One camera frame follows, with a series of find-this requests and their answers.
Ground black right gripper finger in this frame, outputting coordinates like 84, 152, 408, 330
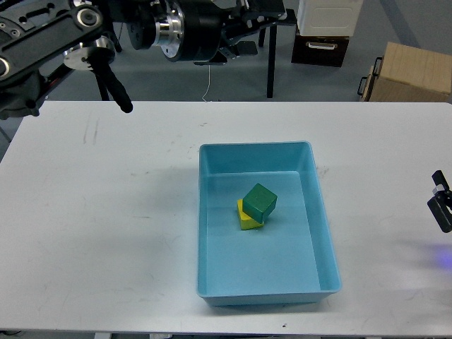
432, 170, 451, 198
427, 196, 451, 232

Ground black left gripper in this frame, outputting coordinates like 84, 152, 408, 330
127, 1, 297, 66

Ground green wooden block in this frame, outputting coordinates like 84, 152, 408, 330
242, 183, 278, 224

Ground yellow wooden block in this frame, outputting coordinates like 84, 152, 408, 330
237, 199, 264, 230

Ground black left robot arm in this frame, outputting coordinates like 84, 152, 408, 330
1, 1, 297, 120

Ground white storage box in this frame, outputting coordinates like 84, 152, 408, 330
297, 0, 363, 37

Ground cardboard box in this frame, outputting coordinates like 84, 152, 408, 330
363, 42, 451, 102

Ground light blue plastic box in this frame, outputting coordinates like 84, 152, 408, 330
197, 141, 342, 306

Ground black stand right legs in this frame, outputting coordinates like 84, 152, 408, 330
266, 25, 278, 99

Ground white hanging cord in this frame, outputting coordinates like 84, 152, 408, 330
201, 65, 212, 102

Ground black crate with handle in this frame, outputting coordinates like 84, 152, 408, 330
291, 30, 350, 67

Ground black metal handle frame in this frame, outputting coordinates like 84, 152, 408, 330
357, 56, 383, 102

